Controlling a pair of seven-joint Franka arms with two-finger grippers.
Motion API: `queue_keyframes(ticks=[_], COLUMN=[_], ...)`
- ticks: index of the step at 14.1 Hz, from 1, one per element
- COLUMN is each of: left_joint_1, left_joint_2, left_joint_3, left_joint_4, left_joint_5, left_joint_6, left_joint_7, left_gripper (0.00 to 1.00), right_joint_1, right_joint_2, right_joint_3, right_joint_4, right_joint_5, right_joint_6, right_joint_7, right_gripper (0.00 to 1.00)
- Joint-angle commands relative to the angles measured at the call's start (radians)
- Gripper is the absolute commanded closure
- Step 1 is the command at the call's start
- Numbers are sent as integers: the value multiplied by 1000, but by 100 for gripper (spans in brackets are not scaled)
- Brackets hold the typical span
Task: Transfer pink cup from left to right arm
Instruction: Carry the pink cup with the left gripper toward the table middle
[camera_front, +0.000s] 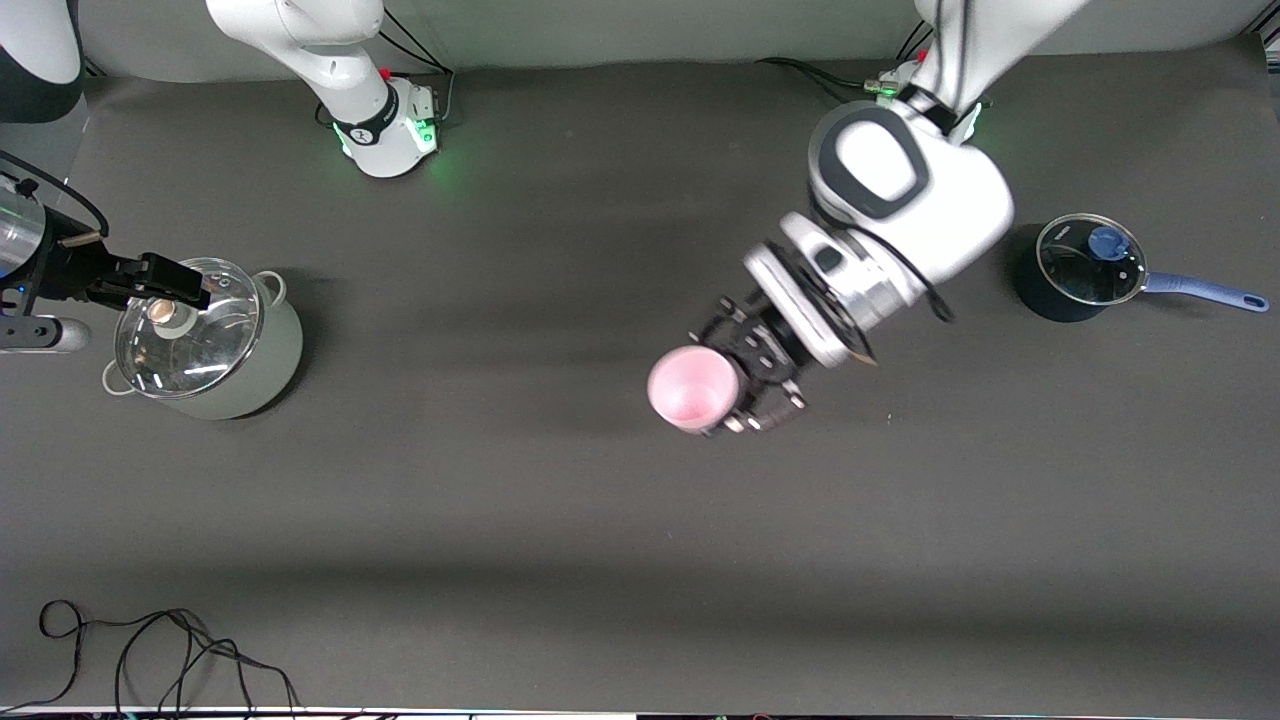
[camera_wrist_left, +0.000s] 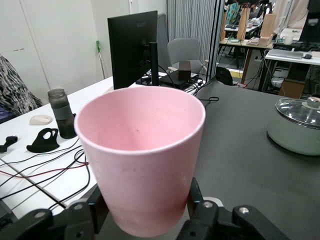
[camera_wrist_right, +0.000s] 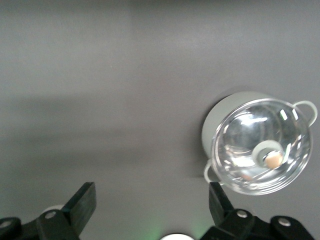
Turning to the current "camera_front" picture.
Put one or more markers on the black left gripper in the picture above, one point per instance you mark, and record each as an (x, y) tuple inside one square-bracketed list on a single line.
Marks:
[(762, 362)]

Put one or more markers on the pink plastic cup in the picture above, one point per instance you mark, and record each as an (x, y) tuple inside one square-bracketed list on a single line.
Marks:
[(690, 390)]

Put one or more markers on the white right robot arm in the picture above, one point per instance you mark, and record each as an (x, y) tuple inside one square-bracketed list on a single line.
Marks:
[(320, 50)]

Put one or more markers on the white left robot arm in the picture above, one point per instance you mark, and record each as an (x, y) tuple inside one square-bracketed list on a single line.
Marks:
[(950, 200)]

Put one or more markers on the glass pot lid copper knob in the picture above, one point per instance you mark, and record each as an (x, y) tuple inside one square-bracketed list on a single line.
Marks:
[(200, 345)]

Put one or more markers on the glass saucepan lid blue knob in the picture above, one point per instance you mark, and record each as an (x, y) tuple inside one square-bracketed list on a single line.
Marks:
[(1085, 270)]

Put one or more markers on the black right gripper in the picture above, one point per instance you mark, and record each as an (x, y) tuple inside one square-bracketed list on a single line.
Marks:
[(68, 270)]

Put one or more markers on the dark blue saucepan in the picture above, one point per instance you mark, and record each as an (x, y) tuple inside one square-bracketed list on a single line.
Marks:
[(1040, 295)]

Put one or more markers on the grey-green cooking pot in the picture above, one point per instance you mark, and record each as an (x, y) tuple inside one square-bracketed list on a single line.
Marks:
[(275, 350)]

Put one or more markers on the dark grey table mat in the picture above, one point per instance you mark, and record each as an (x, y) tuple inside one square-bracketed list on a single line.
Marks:
[(640, 520)]

